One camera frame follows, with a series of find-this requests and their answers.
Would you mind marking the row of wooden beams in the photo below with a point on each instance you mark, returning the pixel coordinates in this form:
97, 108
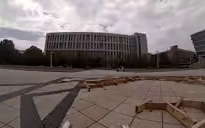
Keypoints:
103, 82

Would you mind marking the vehicle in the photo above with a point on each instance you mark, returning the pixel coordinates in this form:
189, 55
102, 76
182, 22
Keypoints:
120, 69

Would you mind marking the large pale curved building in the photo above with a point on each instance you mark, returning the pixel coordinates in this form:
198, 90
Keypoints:
90, 45

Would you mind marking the grey paved plaza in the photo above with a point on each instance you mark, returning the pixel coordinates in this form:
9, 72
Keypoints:
103, 100

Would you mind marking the pale pole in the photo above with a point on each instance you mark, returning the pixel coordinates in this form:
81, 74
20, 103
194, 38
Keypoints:
51, 59

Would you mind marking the robot's own part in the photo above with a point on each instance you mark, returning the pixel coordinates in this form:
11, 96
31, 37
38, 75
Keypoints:
124, 126

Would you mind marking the dark low building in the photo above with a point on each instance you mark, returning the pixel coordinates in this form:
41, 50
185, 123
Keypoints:
176, 56

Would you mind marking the wooden frame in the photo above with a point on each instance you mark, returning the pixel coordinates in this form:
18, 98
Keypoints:
176, 111

